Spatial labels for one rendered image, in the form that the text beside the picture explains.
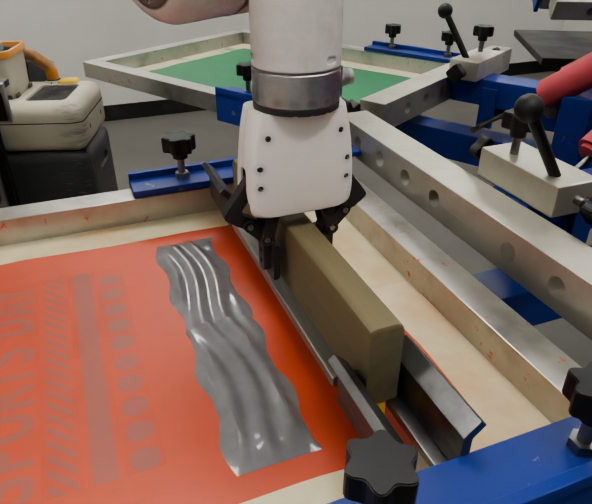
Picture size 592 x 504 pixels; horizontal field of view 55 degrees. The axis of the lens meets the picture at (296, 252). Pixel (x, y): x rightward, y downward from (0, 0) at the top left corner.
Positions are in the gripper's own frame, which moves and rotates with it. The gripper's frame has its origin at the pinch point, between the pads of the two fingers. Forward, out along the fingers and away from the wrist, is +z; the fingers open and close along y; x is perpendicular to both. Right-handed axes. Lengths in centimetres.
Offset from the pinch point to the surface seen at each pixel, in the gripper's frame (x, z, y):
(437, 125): -52, 10, -52
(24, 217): -25.4, 3.5, 26.3
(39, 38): -380, 44, 31
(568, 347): -63, 102, -127
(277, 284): 0.8, 2.8, 2.3
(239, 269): -9.3, 6.8, 3.5
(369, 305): 15.0, -3.7, -0.1
